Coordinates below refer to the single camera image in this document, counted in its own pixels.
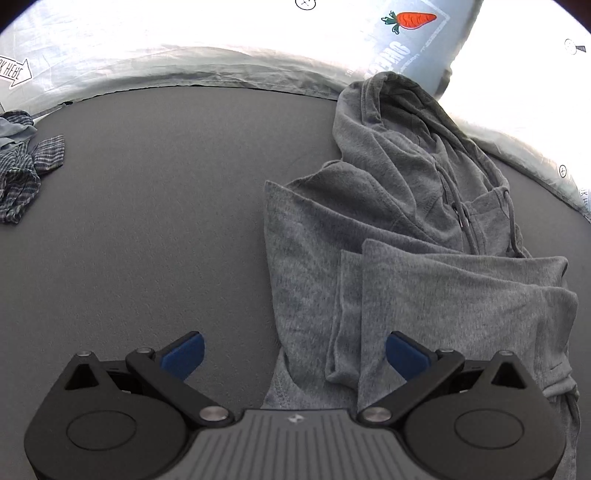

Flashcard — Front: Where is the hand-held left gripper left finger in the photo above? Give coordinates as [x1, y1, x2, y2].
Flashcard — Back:
[65, 331, 234, 428]

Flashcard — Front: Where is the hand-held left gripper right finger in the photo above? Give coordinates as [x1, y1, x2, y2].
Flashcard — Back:
[355, 330, 527, 425]

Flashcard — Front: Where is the grey zip hoodie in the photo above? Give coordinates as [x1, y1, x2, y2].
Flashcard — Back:
[261, 71, 580, 480]

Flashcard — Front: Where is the plaid checked garment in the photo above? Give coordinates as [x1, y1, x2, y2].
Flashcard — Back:
[0, 135, 66, 225]

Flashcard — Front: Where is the blue-grey garment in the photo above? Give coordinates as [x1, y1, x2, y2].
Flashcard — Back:
[0, 110, 38, 151]

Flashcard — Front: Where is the white carrot print bed sheet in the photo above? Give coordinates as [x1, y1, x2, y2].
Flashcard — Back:
[0, 0, 591, 219]

